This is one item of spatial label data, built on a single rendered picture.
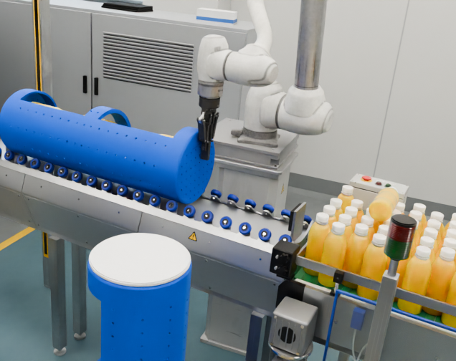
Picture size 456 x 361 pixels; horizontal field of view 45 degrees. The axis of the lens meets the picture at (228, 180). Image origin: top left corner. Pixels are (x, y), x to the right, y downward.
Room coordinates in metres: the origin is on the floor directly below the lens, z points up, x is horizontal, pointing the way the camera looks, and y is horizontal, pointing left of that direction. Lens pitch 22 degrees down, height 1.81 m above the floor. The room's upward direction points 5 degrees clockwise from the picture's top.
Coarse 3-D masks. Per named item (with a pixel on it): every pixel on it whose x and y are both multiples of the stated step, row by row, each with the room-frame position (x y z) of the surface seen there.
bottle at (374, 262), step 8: (368, 248) 1.44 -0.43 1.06; (376, 248) 1.43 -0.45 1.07; (368, 256) 1.43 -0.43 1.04; (376, 256) 1.41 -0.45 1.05; (384, 256) 1.42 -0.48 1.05; (368, 264) 1.42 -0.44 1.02; (376, 264) 1.41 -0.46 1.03; (384, 264) 1.42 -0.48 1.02; (360, 272) 1.45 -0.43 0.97; (368, 272) 1.42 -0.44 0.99; (376, 272) 1.41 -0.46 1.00; (376, 280) 1.41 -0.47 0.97; (360, 288) 1.43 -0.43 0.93; (368, 288) 1.41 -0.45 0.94; (360, 296) 1.42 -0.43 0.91; (368, 296) 1.41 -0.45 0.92; (376, 296) 1.41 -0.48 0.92
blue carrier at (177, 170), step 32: (32, 96) 2.31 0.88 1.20; (0, 128) 2.14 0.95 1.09; (32, 128) 2.07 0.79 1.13; (64, 128) 2.01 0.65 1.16; (96, 128) 1.97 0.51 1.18; (128, 128) 1.93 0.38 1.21; (192, 128) 1.92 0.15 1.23; (64, 160) 2.01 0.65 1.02; (96, 160) 1.92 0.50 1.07; (128, 160) 1.86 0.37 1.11; (160, 160) 1.81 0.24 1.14; (192, 160) 1.86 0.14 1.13; (160, 192) 1.83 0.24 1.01; (192, 192) 1.88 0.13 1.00
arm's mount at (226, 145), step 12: (228, 120) 2.65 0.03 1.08; (240, 120) 2.67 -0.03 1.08; (216, 132) 2.43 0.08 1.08; (228, 132) 2.45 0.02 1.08; (288, 132) 2.55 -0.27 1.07; (216, 144) 2.30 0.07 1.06; (228, 144) 2.28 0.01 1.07; (240, 144) 2.29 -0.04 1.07; (288, 144) 2.36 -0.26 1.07; (216, 156) 2.30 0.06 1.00; (228, 156) 2.28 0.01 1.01; (240, 156) 2.26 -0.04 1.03; (252, 156) 2.25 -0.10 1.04; (264, 156) 2.23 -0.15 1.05; (276, 156) 2.21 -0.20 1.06; (288, 156) 2.40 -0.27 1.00; (276, 168) 2.21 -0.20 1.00
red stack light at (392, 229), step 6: (390, 222) 1.23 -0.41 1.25; (390, 228) 1.23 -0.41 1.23; (396, 228) 1.21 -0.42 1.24; (402, 228) 1.20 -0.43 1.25; (408, 228) 1.20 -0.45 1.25; (414, 228) 1.21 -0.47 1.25; (390, 234) 1.22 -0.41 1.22; (396, 234) 1.21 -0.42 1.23; (402, 234) 1.20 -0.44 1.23; (408, 234) 1.20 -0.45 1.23; (396, 240) 1.21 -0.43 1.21; (402, 240) 1.20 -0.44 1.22; (408, 240) 1.21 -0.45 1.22
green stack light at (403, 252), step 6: (390, 240) 1.22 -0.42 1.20; (384, 246) 1.24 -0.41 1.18; (390, 246) 1.21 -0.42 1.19; (396, 246) 1.21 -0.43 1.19; (402, 246) 1.20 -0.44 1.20; (408, 246) 1.21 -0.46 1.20; (384, 252) 1.23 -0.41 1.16; (390, 252) 1.21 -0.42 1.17; (396, 252) 1.20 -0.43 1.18; (402, 252) 1.20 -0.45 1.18; (408, 252) 1.21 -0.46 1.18; (396, 258) 1.20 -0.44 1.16; (402, 258) 1.20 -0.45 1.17; (408, 258) 1.21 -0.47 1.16
